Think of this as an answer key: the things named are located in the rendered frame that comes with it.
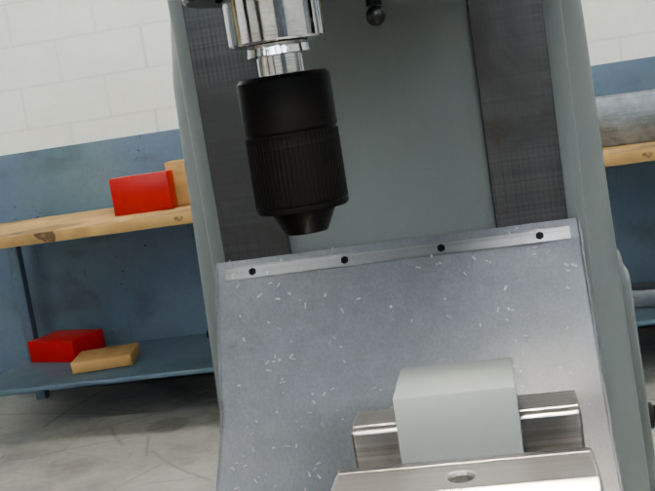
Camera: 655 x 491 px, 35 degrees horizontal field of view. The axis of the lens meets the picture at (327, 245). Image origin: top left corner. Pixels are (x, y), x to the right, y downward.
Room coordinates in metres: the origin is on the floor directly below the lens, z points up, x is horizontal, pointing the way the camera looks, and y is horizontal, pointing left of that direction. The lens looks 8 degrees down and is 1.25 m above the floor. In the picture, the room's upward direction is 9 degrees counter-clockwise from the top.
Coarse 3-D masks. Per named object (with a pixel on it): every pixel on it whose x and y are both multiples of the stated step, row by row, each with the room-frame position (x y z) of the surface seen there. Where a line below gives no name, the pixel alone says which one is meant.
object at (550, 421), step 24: (528, 408) 0.53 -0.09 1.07; (552, 408) 0.53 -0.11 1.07; (576, 408) 0.52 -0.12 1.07; (360, 432) 0.54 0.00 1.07; (384, 432) 0.54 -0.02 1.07; (528, 432) 0.52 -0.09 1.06; (552, 432) 0.52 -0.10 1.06; (576, 432) 0.52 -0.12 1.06; (360, 456) 0.54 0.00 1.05; (384, 456) 0.54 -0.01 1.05
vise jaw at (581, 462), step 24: (504, 456) 0.47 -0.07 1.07; (528, 456) 0.47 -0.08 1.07; (552, 456) 0.46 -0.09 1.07; (576, 456) 0.46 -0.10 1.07; (336, 480) 0.47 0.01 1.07; (360, 480) 0.47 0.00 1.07; (384, 480) 0.46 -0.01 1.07; (408, 480) 0.46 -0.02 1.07; (432, 480) 0.45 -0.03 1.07; (456, 480) 0.46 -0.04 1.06; (480, 480) 0.44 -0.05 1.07; (504, 480) 0.44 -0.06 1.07; (528, 480) 0.44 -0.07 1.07; (552, 480) 0.43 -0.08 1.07; (576, 480) 0.43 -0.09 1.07; (600, 480) 0.43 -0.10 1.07
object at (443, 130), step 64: (320, 0) 0.89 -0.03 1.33; (384, 0) 0.88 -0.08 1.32; (448, 0) 0.87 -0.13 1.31; (512, 0) 0.85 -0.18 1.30; (576, 0) 0.89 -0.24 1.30; (192, 64) 0.90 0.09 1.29; (256, 64) 0.89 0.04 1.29; (320, 64) 0.89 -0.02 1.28; (384, 64) 0.88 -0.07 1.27; (448, 64) 0.87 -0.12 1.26; (512, 64) 0.86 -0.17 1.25; (576, 64) 0.87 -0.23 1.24; (192, 128) 0.91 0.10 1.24; (384, 128) 0.88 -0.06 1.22; (448, 128) 0.87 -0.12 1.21; (512, 128) 0.86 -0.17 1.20; (576, 128) 0.87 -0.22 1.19; (192, 192) 0.94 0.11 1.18; (384, 192) 0.88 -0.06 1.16; (448, 192) 0.87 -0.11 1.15; (512, 192) 0.86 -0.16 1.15; (576, 192) 0.85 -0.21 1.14; (256, 256) 0.90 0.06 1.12; (640, 384) 0.93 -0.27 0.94; (640, 448) 0.88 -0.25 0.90
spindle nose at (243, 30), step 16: (224, 0) 0.51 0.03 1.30; (240, 0) 0.50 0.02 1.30; (256, 0) 0.49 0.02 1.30; (272, 0) 0.49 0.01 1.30; (288, 0) 0.49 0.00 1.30; (304, 0) 0.50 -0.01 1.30; (224, 16) 0.51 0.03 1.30; (240, 16) 0.50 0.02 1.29; (256, 16) 0.49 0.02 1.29; (272, 16) 0.49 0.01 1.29; (288, 16) 0.49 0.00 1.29; (304, 16) 0.50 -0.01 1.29; (320, 16) 0.51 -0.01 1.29; (240, 32) 0.50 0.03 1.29; (256, 32) 0.49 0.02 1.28; (272, 32) 0.49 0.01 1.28; (288, 32) 0.49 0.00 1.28; (304, 32) 0.50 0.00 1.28; (320, 32) 0.51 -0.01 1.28; (240, 48) 0.51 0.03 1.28
